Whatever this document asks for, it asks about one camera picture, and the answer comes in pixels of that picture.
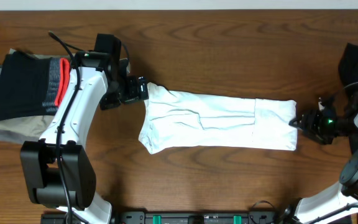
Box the folded black garment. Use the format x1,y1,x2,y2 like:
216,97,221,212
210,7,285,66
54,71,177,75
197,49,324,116
0,52,51,121

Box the folded grey red-trimmed garment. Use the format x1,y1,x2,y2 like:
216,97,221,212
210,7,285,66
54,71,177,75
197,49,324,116
42,57,70,115

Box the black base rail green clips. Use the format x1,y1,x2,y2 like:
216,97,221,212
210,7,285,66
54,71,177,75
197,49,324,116
40,210,291,224

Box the white t-shirt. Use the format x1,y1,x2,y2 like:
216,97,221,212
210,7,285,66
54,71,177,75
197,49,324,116
139,83,298,154

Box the folded khaki garment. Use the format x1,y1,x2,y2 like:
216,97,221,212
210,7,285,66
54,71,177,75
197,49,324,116
0,50,66,136

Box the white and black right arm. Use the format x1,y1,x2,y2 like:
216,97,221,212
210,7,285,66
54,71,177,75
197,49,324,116
291,114,358,224

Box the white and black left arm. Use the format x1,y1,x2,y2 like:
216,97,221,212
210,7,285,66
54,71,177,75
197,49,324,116
20,51,148,223

